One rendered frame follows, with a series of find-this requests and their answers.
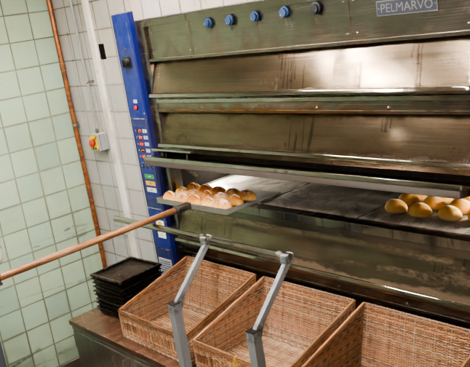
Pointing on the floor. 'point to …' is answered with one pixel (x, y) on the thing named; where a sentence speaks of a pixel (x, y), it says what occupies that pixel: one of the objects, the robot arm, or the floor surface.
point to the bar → (257, 358)
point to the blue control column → (132, 84)
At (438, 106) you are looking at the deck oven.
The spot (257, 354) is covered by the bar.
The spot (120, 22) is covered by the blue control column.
